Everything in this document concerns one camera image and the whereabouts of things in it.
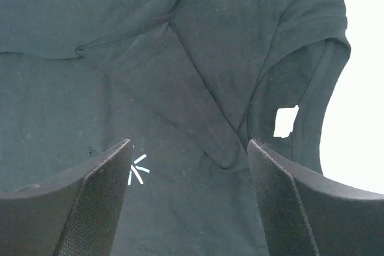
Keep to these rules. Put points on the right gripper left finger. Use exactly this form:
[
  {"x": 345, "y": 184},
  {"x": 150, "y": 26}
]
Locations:
[{"x": 74, "y": 212}]

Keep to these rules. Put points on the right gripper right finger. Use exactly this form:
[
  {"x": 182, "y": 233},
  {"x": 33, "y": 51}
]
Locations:
[{"x": 304, "y": 213}]

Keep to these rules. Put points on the black t shirt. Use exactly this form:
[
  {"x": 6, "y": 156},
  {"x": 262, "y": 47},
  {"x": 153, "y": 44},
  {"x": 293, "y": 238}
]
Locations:
[{"x": 190, "y": 83}]

